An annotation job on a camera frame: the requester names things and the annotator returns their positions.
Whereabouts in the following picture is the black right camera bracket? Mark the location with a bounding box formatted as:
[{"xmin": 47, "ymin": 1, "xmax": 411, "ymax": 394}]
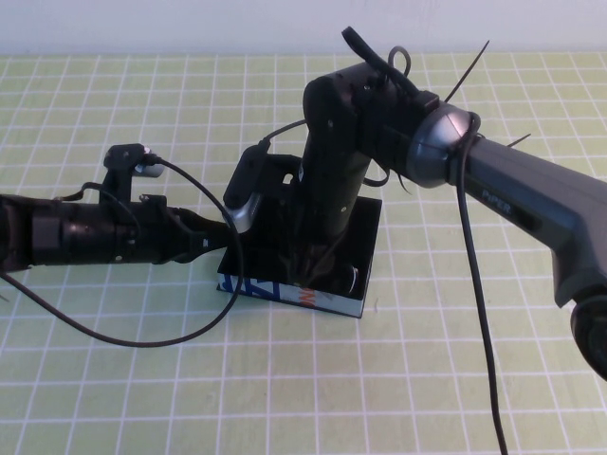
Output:
[{"xmin": 255, "ymin": 154, "xmax": 307, "ymax": 252}]

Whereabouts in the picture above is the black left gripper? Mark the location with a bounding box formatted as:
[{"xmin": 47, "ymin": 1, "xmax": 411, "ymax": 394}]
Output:
[{"xmin": 61, "ymin": 192, "xmax": 236, "ymax": 265}]

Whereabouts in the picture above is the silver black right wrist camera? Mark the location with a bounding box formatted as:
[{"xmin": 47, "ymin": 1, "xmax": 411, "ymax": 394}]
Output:
[{"xmin": 223, "ymin": 144, "xmax": 267, "ymax": 234}]

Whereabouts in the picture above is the black glasses case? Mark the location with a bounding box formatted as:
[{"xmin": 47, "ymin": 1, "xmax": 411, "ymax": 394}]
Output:
[{"xmin": 215, "ymin": 196, "xmax": 384, "ymax": 319}]

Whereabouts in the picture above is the black left camera cable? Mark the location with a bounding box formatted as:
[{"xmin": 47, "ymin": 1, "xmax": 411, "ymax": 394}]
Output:
[{"xmin": 0, "ymin": 155, "xmax": 246, "ymax": 347}]

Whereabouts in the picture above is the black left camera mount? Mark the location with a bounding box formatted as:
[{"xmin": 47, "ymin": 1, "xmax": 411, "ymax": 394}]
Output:
[{"xmin": 107, "ymin": 168, "xmax": 137, "ymax": 206}]

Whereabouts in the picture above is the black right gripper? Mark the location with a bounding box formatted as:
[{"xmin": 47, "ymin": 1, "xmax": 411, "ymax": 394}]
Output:
[{"xmin": 278, "ymin": 140, "xmax": 370, "ymax": 288}]

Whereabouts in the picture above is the green white-grid tablecloth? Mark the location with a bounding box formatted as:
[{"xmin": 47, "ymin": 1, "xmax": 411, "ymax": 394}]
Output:
[{"xmin": 0, "ymin": 52, "xmax": 607, "ymax": 455}]

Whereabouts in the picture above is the black right camera cable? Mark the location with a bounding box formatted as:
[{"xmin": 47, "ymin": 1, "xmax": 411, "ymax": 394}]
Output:
[{"xmin": 255, "ymin": 27, "xmax": 511, "ymax": 455}]

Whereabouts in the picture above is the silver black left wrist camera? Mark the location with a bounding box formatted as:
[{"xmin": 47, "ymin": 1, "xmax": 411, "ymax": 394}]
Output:
[{"xmin": 102, "ymin": 143, "xmax": 165, "ymax": 180}]

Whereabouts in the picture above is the black camera cable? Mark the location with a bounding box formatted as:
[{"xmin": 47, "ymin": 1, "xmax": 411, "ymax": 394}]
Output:
[
  {"xmin": 0, "ymin": 155, "xmax": 246, "ymax": 347},
  {"xmin": 255, "ymin": 27, "xmax": 511, "ymax": 455}
]

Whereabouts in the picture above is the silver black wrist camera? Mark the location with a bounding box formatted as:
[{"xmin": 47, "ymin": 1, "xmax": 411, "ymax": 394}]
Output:
[
  {"xmin": 102, "ymin": 143, "xmax": 165, "ymax": 180},
  {"xmin": 223, "ymin": 144, "xmax": 267, "ymax": 234}
]

